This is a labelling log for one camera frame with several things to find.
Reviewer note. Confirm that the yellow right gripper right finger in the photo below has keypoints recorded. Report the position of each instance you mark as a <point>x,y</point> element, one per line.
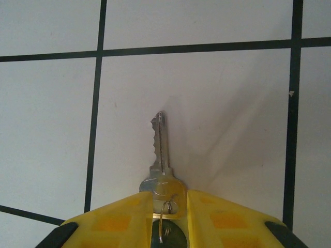
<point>232,227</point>

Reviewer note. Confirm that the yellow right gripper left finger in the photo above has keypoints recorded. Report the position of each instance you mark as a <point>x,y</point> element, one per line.
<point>108,227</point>

